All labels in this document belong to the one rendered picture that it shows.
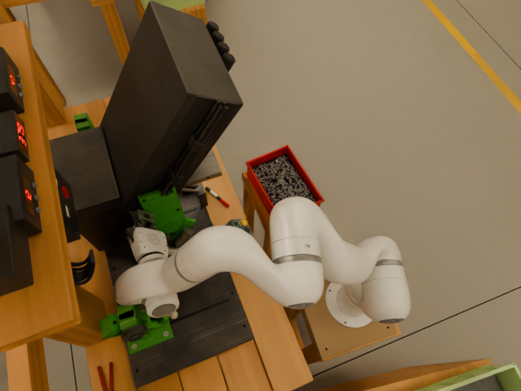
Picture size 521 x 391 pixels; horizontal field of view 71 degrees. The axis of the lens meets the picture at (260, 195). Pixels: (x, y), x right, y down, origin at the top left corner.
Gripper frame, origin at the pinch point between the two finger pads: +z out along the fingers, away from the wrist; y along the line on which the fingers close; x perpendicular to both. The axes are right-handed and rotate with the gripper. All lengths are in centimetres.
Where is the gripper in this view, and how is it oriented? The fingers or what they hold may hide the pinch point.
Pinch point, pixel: (143, 222)
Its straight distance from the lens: 120.6
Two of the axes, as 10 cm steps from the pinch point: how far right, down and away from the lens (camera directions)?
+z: -3.7, -6.8, 6.3
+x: -6.1, 6.9, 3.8
